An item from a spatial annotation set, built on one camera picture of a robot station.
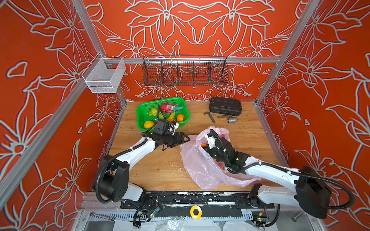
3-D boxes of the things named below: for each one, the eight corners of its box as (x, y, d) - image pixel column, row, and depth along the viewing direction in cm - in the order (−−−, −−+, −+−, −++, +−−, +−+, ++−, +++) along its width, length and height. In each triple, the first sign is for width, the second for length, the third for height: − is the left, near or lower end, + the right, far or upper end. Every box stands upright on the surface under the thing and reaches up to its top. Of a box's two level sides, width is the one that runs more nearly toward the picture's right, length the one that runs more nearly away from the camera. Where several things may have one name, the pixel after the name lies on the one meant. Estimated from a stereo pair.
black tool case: (207, 112, 114) (208, 107, 109) (210, 99, 124) (211, 93, 119) (239, 118, 110) (241, 113, 105) (239, 104, 120) (241, 98, 115)
